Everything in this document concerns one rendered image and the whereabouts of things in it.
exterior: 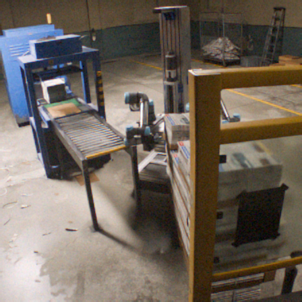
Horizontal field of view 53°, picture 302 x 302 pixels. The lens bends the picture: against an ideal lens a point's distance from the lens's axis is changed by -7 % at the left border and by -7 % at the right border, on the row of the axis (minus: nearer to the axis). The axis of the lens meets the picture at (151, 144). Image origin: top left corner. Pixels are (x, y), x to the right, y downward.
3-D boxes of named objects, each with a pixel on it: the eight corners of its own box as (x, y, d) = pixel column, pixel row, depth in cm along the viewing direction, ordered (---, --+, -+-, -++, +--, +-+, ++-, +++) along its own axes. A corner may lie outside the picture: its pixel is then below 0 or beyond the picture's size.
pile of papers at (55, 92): (67, 99, 467) (65, 82, 456) (48, 103, 455) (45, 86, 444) (61, 94, 498) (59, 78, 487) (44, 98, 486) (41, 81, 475)
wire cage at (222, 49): (242, 65, 1012) (243, 12, 941) (223, 68, 978) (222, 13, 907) (218, 60, 1110) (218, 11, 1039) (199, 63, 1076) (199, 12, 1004)
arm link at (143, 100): (150, 96, 319) (150, 137, 293) (139, 96, 319) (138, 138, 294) (149, 88, 309) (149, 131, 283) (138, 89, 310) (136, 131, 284)
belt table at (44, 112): (95, 115, 420) (94, 108, 415) (48, 127, 393) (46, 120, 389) (80, 103, 476) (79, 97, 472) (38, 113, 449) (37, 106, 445)
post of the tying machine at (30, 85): (52, 176, 420) (30, 61, 355) (46, 178, 416) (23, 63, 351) (51, 174, 427) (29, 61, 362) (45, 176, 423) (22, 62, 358)
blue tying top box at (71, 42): (83, 51, 393) (81, 36, 384) (36, 59, 368) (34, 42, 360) (73, 48, 429) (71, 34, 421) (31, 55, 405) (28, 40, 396)
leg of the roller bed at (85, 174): (99, 228, 318) (89, 170, 290) (94, 230, 316) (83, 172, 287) (97, 225, 323) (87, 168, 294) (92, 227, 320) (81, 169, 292)
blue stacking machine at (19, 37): (79, 114, 651) (66, 11, 564) (17, 129, 597) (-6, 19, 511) (62, 98, 773) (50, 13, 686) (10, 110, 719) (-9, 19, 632)
